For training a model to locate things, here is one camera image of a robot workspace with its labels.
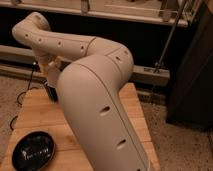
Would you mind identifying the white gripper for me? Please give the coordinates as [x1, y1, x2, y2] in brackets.
[34, 50, 62, 72]

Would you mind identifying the white ceramic cup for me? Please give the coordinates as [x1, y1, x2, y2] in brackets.
[46, 63, 61, 88]

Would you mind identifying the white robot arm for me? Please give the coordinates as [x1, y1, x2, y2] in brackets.
[12, 12, 154, 171]

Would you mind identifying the black eraser block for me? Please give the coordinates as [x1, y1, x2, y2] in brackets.
[43, 82, 58, 102]

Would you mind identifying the wooden cutting board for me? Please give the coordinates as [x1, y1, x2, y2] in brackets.
[0, 83, 161, 171]

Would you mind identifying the black round bowl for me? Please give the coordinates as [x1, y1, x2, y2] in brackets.
[11, 131, 55, 171]

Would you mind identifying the metal rod stand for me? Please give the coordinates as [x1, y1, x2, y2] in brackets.
[154, 0, 187, 73]

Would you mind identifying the black cable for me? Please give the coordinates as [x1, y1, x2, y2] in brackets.
[9, 59, 56, 132]

